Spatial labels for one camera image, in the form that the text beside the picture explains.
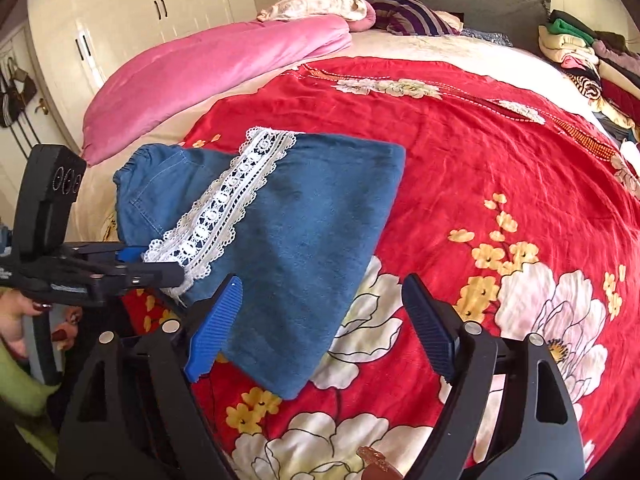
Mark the white wardrobe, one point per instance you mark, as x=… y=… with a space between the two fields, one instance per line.
x=125 y=25

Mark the blue patterned cloth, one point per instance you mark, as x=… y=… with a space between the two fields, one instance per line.
x=485 y=36

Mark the white floral pillow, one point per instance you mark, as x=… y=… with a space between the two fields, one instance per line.
x=315 y=5

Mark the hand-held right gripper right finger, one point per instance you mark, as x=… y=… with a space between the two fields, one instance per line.
x=430 y=330

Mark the dark striped handbag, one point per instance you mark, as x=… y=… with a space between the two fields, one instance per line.
x=7 y=105

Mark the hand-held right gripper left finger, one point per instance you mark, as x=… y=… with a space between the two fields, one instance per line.
x=215 y=330

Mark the blue denim pants lace trim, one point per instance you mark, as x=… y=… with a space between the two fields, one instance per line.
x=300 y=240

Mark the person's left forearm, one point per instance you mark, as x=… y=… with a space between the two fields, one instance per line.
x=20 y=385

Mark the red floral bedspread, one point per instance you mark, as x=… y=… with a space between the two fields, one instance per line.
x=475 y=160

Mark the person's right hand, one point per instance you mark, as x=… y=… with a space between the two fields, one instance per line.
x=377 y=462

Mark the pile of folded clothes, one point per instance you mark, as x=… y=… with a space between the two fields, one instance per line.
x=575 y=45

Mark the person's left hand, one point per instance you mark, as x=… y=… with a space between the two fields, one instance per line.
x=15 y=315

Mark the pink quilt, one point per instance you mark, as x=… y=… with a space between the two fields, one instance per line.
x=200 y=75

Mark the purple striped pillow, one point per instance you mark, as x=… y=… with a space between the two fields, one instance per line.
x=410 y=15

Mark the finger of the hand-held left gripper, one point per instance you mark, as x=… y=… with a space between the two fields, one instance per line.
x=130 y=254
x=150 y=276

